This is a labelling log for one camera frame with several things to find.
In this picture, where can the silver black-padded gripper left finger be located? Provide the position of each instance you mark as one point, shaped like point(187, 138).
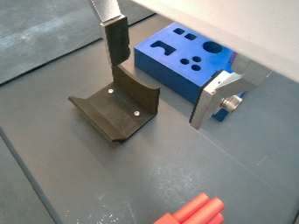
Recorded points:
point(113, 26)

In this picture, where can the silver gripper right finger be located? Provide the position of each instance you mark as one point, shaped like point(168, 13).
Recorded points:
point(219, 93)

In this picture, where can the black curved fixture cradle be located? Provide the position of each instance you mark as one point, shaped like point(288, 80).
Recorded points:
point(121, 107)

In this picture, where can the blue block with shaped holes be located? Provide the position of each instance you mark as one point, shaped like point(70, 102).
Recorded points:
point(181, 59)

